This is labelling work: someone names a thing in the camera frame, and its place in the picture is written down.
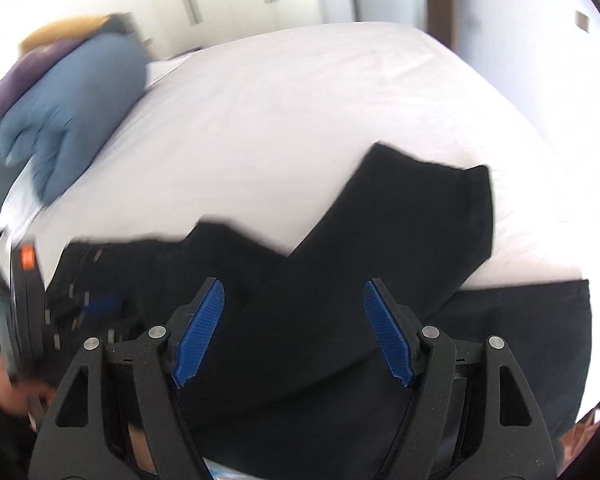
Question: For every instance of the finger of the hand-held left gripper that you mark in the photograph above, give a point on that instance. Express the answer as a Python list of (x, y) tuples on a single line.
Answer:
[(87, 265), (102, 304)]

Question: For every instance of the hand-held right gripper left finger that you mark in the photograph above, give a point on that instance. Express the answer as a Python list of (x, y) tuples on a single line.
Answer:
[(200, 330)]

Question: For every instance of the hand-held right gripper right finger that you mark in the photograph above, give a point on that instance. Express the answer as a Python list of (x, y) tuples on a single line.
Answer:
[(387, 330)]

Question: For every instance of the black denim pants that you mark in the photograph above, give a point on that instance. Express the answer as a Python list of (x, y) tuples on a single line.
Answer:
[(330, 280)]

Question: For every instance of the person's left forearm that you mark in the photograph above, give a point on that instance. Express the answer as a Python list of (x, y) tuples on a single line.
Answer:
[(0, 375)]

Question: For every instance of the blue folded duvet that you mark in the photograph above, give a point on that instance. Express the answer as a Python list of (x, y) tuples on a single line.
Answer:
[(70, 110)]

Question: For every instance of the purple pillow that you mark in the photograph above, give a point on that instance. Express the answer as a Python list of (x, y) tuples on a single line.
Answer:
[(15, 85)]

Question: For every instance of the white bed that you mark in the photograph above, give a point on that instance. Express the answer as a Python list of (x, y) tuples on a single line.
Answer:
[(280, 135)]

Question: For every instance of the yellow pillow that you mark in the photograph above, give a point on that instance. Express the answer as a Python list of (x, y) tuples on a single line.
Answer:
[(65, 30)]

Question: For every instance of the dark brown door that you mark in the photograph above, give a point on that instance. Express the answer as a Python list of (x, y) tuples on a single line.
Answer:
[(442, 5)]

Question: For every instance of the beige wall socket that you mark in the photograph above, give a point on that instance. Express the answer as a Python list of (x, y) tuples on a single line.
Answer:
[(582, 21)]

